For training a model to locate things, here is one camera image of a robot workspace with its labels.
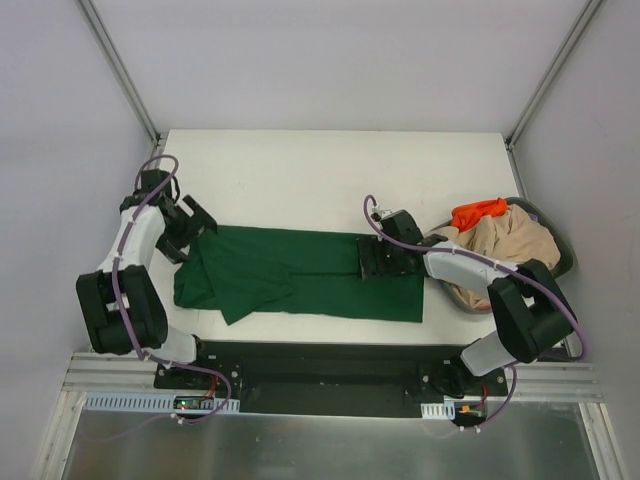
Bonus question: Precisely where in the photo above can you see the green t shirt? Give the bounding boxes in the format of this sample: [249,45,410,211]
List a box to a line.
[173,226,424,325]

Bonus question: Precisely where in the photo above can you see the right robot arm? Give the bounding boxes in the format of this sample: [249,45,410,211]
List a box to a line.
[358,210,577,395]

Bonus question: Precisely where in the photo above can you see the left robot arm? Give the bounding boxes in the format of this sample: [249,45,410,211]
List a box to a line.
[76,169,218,389]

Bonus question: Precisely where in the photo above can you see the orange t shirt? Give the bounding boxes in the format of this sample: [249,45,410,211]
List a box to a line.
[450,198,508,232]

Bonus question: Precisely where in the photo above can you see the beige t shirt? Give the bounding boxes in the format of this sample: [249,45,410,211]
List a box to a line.
[432,205,561,311]

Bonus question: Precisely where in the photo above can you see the grey laundry basket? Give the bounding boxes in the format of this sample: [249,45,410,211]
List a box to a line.
[439,196,577,317]

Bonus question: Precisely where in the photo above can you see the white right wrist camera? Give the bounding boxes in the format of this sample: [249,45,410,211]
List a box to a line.
[370,205,394,222]

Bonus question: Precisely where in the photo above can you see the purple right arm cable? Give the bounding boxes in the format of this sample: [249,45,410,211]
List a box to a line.
[362,194,591,440]

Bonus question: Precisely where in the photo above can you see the left aluminium side rail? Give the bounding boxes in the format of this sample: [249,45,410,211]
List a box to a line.
[89,142,166,354]

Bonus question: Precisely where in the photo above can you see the aluminium side rail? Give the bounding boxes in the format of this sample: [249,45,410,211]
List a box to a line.
[89,142,166,354]
[507,147,574,361]

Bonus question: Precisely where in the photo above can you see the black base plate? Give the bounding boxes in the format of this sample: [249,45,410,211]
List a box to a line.
[153,340,507,418]

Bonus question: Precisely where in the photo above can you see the front aluminium rail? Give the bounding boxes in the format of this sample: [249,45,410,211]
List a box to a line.
[63,352,605,403]

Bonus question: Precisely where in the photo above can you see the right white cable duct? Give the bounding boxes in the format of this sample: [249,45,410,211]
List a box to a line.
[420,401,456,421]

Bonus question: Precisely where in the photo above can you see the white cable duct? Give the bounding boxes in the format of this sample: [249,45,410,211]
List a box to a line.
[85,393,240,415]
[420,401,456,421]

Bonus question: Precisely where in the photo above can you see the left white cable duct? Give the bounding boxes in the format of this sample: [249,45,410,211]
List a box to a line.
[85,393,240,415]

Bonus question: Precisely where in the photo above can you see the right aluminium frame post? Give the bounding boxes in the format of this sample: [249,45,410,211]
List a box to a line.
[505,0,607,151]

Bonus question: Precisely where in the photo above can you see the aluminium frame post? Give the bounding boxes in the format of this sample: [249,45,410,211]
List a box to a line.
[505,0,607,151]
[74,0,163,147]

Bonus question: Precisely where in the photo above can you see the left aluminium frame post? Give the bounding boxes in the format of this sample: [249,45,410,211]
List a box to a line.
[74,0,163,147]

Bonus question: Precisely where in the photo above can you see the right aluminium side rail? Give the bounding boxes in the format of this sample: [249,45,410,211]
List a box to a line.
[507,147,574,361]

